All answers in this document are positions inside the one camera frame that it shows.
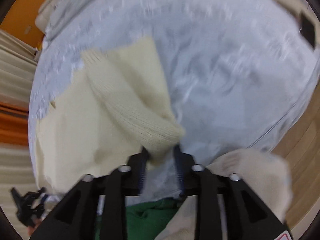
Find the green garment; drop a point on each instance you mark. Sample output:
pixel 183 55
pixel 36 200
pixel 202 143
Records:
pixel 147 220

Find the light blue butterfly bedspread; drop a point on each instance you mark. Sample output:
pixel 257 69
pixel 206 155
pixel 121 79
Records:
pixel 238 72

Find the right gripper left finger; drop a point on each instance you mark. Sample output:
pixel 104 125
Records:
pixel 95 208

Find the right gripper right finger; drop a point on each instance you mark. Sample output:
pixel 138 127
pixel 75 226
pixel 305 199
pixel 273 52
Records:
pixel 226 208

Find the person's left hand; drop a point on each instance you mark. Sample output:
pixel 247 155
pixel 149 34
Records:
pixel 31 229

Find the cream curtain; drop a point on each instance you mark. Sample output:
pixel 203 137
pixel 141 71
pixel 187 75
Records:
pixel 17 73

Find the cream knit sweater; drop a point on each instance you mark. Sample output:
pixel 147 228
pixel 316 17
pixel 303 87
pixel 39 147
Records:
pixel 116 104

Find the black phone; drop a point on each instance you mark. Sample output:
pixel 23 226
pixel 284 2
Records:
pixel 307 30

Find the beige fluffy garment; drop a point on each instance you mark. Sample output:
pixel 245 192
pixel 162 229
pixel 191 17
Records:
pixel 267 174

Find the orange curtain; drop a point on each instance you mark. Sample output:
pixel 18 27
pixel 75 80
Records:
pixel 13 125

